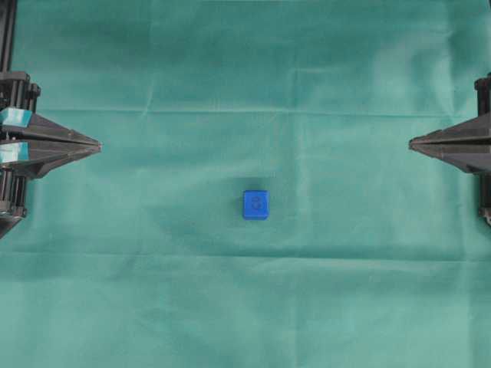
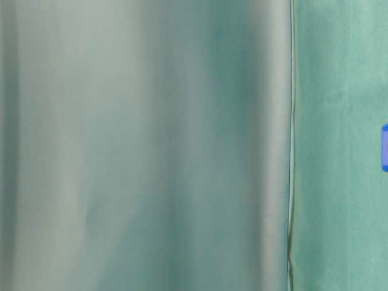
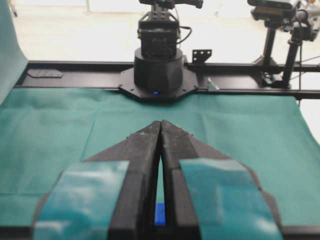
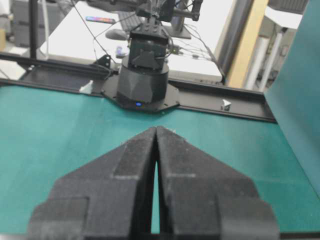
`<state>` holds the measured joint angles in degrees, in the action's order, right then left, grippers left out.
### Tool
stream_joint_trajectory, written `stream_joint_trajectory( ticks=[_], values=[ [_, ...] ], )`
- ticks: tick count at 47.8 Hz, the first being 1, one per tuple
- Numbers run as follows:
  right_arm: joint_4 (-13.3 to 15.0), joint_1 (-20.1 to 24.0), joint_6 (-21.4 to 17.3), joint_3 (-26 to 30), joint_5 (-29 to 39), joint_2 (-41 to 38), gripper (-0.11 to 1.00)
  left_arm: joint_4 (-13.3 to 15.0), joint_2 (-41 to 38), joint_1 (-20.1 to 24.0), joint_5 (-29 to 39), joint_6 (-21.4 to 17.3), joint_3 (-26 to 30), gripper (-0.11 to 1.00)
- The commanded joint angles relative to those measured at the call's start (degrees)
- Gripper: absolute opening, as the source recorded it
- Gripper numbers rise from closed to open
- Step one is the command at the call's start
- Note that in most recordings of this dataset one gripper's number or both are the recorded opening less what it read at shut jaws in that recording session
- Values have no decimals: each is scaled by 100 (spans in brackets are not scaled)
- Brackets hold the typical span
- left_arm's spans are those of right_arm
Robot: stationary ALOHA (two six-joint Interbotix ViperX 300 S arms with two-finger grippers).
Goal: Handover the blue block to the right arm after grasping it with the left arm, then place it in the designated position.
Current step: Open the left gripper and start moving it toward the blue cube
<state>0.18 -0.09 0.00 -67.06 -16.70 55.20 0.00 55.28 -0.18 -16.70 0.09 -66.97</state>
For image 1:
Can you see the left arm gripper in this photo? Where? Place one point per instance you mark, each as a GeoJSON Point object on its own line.
{"type": "Point", "coordinates": [34, 159]}

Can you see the blue cube block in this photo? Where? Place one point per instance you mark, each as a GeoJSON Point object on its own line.
{"type": "Point", "coordinates": [255, 204]}

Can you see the green table cloth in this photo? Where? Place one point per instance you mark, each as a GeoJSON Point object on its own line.
{"type": "Point", "coordinates": [373, 255]}

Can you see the black left frame rail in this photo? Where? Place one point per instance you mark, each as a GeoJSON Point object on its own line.
{"type": "Point", "coordinates": [8, 10]}

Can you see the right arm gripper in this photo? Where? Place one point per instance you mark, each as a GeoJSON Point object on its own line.
{"type": "Point", "coordinates": [469, 159]}

